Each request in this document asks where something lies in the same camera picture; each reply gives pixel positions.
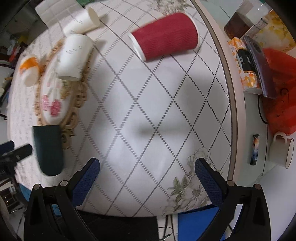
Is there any dark green cup yellow inside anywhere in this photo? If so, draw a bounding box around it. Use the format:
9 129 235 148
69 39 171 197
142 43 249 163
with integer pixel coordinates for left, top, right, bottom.
32 125 64 176

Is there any orange and white cup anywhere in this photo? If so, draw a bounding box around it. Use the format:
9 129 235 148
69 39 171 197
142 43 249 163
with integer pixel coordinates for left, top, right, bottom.
19 55 40 87

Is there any white paper cup with calligraphy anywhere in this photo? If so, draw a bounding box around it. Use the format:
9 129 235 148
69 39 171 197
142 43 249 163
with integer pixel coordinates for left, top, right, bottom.
56 34 93 81

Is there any white paper cup lying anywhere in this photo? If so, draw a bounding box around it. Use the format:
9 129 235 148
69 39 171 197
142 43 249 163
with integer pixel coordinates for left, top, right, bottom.
63 8 100 36

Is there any red corrugated paper cup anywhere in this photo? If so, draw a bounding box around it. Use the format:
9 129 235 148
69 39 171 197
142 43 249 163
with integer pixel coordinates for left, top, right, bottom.
128 12 201 61

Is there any white enamel mug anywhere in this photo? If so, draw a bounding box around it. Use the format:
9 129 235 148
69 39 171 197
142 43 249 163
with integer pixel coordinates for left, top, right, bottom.
269 132 295 169

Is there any orange plastic bag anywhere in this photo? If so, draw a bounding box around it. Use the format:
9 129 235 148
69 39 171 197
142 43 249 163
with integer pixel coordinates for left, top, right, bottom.
262 48 296 136

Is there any orange floral tissue box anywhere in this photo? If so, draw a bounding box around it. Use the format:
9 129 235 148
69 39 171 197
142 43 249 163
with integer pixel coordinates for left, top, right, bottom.
228 37 262 95

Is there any black pouch on tissue box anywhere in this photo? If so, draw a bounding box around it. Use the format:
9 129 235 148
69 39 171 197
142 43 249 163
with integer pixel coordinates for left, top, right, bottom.
236 48 256 73

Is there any brown jar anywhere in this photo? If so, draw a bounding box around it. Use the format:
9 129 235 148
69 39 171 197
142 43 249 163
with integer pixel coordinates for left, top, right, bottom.
224 12 253 39

